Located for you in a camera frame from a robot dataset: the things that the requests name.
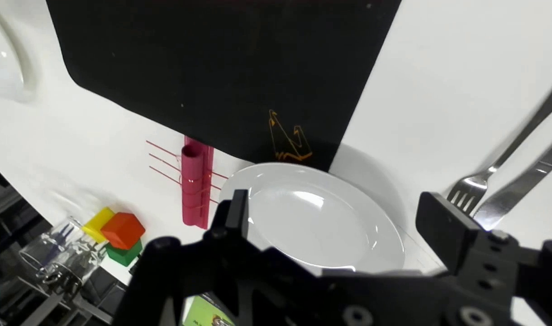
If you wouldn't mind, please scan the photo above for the white ceramic plate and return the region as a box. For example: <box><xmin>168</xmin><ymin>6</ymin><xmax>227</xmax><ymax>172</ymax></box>
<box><xmin>220</xmin><ymin>163</ymin><xmax>405</xmax><ymax>274</ymax></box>

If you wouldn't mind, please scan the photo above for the green book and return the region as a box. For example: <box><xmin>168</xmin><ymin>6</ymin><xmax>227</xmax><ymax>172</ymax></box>
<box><xmin>182</xmin><ymin>295</ymin><xmax>235</xmax><ymax>326</ymax></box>

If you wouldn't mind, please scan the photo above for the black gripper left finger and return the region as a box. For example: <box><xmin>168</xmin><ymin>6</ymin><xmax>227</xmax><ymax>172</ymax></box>
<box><xmin>202</xmin><ymin>190</ymin><xmax>249</xmax><ymax>254</ymax></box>

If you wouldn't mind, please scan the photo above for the white round table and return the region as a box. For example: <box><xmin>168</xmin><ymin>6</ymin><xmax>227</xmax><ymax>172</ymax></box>
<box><xmin>0</xmin><ymin>0</ymin><xmax>552</xmax><ymax>326</ymax></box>

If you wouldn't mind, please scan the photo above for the clear glass with pens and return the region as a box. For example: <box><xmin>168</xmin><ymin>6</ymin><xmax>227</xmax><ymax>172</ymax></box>
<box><xmin>17</xmin><ymin>219</ymin><xmax>81</xmax><ymax>279</ymax></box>

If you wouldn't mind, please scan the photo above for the orange cube block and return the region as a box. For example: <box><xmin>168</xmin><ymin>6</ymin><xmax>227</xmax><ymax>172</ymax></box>
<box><xmin>101</xmin><ymin>212</ymin><xmax>144</xmax><ymax>250</ymax></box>

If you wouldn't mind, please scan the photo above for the yellow block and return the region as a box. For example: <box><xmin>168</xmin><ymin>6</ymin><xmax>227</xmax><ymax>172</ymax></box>
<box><xmin>81</xmin><ymin>207</ymin><xmax>113</xmax><ymax>243</ymax></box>

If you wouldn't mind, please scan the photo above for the green block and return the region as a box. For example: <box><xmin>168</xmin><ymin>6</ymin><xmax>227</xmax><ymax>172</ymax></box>
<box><xmin>106</xmin><ymin>243</ymin><xmax>142</xmax><ymax>266</ymax></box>

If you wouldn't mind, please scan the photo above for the black placemat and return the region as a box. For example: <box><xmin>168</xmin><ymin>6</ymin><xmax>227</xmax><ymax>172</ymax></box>
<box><xmin>45</xmin><ymin>0</ymin><xmax>401</xmax><ymax>170</ymax></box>

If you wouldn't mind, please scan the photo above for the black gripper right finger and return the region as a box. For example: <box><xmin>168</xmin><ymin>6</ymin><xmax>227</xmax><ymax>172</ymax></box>
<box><xmin>414</xmin><ymin>192</ymin><xmax>499</xmax><ymax>285</ymax></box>

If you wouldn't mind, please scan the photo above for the clear empty glass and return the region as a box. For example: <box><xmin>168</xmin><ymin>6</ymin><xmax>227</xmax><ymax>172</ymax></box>
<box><xmin>57</xmin><ymin>243</ymin><xmax>104</xmax><ymax>295</ymax></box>

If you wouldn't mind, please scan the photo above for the clear glass plate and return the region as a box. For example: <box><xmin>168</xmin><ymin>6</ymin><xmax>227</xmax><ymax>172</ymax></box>
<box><xmin>0</xmin><ymin>13</ymin><xmax>37</xmax><ymax>103</ymax></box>

